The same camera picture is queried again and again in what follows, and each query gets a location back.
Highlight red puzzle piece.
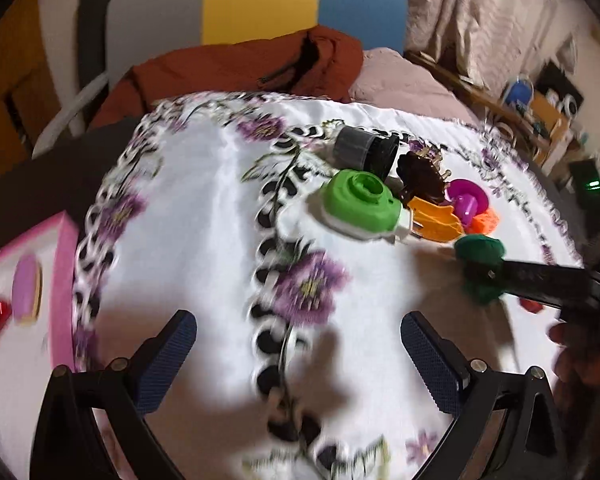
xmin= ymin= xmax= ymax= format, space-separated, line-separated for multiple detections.
xmin=519 ymin=298 xmax=544 ymax=314

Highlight teal green spool toy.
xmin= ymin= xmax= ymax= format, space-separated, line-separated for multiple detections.
xmin=454 ymin=234 xmax=505 ymax=306

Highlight magenta plastic funnel cup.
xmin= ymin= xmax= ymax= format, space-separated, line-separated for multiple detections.
xmin=446 ymin=179 xmax=490 ymax=228

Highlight orange comb-like plastic piece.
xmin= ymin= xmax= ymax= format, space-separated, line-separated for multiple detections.
xmin=407 ymin=197 xmax=465 ymax=243

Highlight purple oval brush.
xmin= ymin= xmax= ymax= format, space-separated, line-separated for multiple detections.
xmin=12 ymin=252 xmax=42 ymax=324

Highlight dark brown peg comb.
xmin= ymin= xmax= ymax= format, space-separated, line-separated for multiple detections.
xmin=396 ymin=148 xmax=450 ymax=206

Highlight green camera-shaped plug toy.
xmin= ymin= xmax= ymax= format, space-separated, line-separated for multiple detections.
xmin=315 ymin=169 xmax=414 ymax=243

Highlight grey black cylindrical container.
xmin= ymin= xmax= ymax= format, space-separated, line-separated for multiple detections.
xmin=332 ymin=126 xmax=400 ymax=181

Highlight orange linked cube blocks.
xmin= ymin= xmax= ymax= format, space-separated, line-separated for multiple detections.
xmin=465 ymin=208 xmax=501 ymax=235

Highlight person's right hand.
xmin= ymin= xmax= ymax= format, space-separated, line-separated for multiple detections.
xmin=548 ymin=322 xmax=600 ymax=462

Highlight pink shallow tray box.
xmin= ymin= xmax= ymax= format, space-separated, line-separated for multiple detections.
xmin=0 ymin=212 xmax=79 ymax=479

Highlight wooden side shelf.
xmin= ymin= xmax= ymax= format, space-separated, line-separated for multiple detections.
xmin=404 ymin=51 xmax=574 ymax=174

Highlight white floral embroidered tablecloth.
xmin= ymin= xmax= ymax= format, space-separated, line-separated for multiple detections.
xmin=73 ymin=92 xmax=580 ymax=479

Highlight beige curtain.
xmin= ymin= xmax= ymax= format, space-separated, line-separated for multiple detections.
xmin=403 ymin=0 xmax=597 ymax=93

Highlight pink blanket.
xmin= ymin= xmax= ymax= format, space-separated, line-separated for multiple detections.
xmin=349 ymin=48 xmax=478 ymax=127

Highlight rust red jacket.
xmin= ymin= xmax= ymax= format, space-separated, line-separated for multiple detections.
xmin=91 ymin=25 xmax=364 ymax=129

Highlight wooden panel cabinet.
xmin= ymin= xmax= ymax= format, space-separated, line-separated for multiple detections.
xmin=0 ymin=0 xmax=60 ymax=177

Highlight black rolled mat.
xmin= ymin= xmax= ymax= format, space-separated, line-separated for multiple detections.
xmin=76 ymin=0 xmax=111 ymax=125

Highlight grey yellow blue chair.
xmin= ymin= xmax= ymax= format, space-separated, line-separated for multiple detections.
xmin=33 ymin=0 xmax=408 ymax=156

